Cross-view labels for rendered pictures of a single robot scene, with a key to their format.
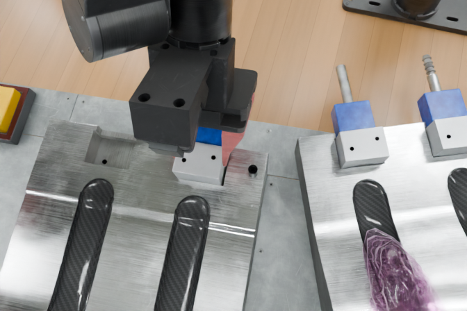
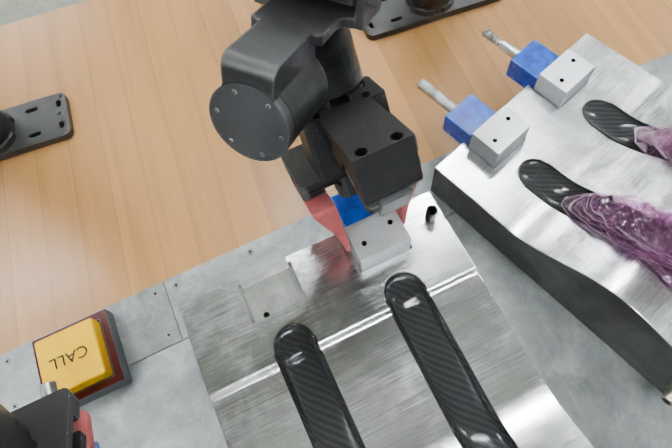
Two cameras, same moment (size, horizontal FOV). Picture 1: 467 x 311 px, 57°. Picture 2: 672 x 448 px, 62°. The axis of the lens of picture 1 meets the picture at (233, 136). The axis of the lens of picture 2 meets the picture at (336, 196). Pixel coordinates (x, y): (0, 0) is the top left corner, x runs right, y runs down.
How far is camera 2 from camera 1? 0.18 m
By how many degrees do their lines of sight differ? 16
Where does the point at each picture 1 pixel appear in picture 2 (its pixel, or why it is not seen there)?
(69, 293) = not seen: outside the picture
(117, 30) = (299, 102)
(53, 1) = (57, 206)
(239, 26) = not seen: hidden behind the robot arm
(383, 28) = (419, 36)
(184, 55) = (344, 109)
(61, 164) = (229, 342)
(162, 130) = (391, 175)
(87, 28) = (277, 112)
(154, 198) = (356, 305)
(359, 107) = (469, 105)
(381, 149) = (519, 125)
